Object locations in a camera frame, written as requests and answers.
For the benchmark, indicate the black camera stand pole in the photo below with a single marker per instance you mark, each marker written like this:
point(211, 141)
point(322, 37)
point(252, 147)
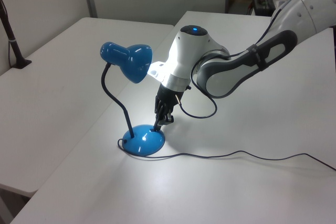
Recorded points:
point(11, 40)

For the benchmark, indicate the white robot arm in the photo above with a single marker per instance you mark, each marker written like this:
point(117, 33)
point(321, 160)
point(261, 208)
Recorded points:
point(236, 66)

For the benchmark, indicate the blue desk lamp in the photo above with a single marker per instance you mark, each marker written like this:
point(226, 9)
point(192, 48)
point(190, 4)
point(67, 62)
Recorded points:
point(136, 62)

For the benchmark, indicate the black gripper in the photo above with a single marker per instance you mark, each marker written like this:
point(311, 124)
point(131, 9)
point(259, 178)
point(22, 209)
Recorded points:
point(169, 98)

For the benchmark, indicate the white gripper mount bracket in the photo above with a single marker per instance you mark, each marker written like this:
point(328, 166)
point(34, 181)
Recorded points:
point(157, 70)

